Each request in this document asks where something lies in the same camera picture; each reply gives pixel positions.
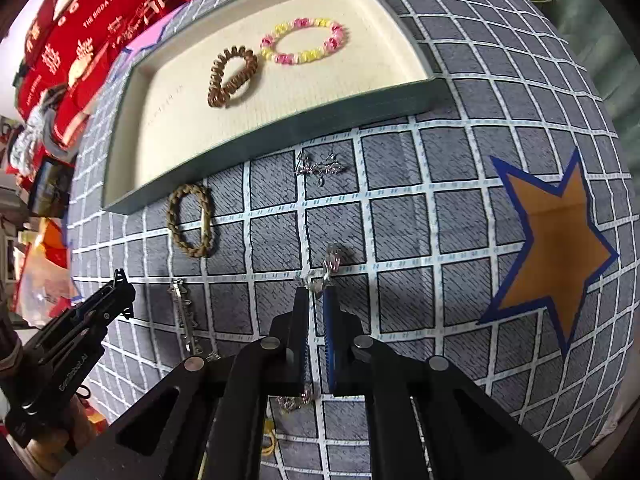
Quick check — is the olive braided hair tie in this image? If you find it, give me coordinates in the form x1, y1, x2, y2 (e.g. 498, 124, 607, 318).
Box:
166, 183, 219, 259

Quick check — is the orange plastic bag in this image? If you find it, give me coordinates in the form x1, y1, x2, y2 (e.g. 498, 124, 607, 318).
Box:
20, 217, 78, 326

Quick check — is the grey cream-lined tray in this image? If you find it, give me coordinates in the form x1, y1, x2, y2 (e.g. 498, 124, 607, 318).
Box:
102, 0, 448, 216

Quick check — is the grey white knit cloth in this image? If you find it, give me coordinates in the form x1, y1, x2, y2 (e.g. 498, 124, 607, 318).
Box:
7, 105, 58, 171

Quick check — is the grey checked star tablecloth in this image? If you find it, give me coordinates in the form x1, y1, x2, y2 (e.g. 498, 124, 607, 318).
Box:
70, 0, 631, 466

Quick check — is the brown spiral hair tie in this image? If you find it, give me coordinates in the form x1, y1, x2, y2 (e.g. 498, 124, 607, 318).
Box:
207, 46, 259, 109

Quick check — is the red printed bedding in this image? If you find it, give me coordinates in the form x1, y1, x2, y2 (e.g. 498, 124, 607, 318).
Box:
15, 0, 226, 156

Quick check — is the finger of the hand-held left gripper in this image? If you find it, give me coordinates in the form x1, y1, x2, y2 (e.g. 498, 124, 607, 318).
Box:
65, 269, 130, 318
80, 285, 137, 341

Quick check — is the yellow flower hair tie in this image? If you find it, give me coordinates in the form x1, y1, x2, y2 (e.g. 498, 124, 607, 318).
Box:
262, 417, 279, 456

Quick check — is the small silver chain necklace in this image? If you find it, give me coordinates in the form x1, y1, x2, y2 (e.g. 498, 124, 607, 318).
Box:
295, 152, 347, 186

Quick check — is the silver hair clip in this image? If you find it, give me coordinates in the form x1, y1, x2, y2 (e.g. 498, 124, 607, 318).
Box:
167, 279, 221, 363

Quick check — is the person's left hand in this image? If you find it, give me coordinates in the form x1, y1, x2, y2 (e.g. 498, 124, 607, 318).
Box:
27, 395, 97, 466

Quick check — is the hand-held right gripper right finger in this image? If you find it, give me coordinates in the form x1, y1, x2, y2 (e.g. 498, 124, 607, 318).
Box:
320, 285, 576, 480

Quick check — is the pink yellow beaded bracelet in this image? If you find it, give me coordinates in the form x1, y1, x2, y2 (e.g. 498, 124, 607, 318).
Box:
260, 17, 347, 66

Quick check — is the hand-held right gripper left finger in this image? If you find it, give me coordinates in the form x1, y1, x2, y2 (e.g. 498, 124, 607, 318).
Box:
52, 285, 313, 480

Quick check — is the black framed picture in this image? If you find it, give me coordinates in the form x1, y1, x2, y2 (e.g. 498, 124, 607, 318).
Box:
27, 156, 76, 217

